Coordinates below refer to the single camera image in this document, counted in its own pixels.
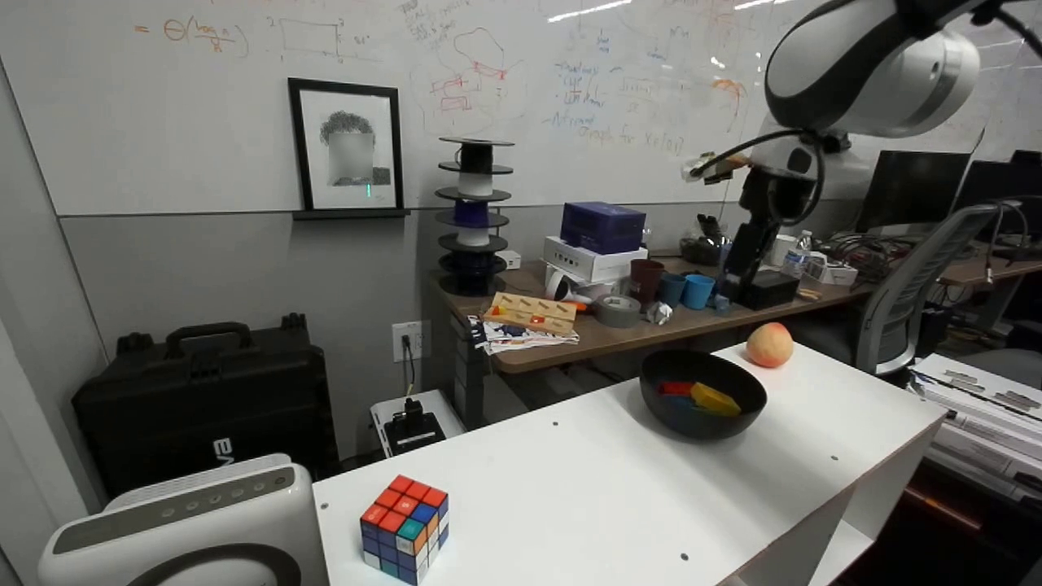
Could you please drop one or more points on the black bowl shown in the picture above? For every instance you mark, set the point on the black bowl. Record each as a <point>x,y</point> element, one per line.
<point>701,418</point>

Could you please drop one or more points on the wooden desk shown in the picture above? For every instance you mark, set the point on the wooden desk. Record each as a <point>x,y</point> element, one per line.
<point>587,345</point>

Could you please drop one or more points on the white cardboard box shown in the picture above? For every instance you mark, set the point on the white cardboard box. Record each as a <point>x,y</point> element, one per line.
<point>587,264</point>

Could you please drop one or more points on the grey office chair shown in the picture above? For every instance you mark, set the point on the grey office chair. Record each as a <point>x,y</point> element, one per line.
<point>913,282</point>

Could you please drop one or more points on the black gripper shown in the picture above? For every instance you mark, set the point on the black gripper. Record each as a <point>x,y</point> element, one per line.
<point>770,214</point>

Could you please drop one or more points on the rubik's cube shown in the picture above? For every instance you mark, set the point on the rubik's cube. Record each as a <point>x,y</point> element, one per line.
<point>404,525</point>

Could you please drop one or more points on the brown mug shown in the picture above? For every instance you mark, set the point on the brown mug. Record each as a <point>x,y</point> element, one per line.
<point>650,277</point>

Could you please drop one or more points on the white air purifier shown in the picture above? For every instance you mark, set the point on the white air purifier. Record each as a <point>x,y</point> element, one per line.
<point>182,521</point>

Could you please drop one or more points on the white charger with black device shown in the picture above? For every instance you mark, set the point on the white charger with black device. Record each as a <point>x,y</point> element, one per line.
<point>413,425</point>

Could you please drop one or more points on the red building block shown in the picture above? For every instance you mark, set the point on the red building block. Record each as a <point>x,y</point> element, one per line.
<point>676,390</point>

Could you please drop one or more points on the black framed picture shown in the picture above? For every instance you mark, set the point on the black framed picture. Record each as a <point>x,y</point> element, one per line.
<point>345,146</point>

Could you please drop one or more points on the printed papers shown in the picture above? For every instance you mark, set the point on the printed papers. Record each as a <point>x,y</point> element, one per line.
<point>523,344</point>

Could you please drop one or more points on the blue building block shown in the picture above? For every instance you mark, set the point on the blue building block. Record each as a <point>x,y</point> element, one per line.
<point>676,404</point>

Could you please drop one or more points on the white wall outlet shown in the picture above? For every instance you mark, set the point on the white wall outlet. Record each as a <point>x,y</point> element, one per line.
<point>407,341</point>

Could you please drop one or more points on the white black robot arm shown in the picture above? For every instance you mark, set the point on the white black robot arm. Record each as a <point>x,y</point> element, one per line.
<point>868,65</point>

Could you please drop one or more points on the grey tape roll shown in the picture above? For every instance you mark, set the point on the grey tape roll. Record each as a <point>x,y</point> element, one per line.
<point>621,311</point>

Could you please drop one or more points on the black computer monitor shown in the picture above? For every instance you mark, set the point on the black computer monitor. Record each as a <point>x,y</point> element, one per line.
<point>923,189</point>

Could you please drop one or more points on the small black tray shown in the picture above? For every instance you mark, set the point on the small black tray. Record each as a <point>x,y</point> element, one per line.
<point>773,295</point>

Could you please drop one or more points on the colourful wooden game board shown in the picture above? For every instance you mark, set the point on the colourful wooden game board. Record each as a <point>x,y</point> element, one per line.
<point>532,315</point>

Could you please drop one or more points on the blue cups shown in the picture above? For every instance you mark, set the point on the blue cups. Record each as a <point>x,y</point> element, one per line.
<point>695,292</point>

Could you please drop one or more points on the white stacked panels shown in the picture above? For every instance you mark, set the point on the white stacked panels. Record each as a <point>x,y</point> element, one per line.
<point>982,411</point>

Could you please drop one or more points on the peach coloured ball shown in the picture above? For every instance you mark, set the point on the peach coloured ball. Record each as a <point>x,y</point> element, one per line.
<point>770,344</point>

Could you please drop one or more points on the black hard carrying case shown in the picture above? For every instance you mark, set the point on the black hard carrying case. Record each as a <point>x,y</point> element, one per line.
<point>205,418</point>

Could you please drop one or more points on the stack of filament spools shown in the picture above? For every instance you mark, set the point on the stack of filament spools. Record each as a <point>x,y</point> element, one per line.
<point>472,233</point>

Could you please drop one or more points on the dark blue box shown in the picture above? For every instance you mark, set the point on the dark blue box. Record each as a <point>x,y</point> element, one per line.
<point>598,227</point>

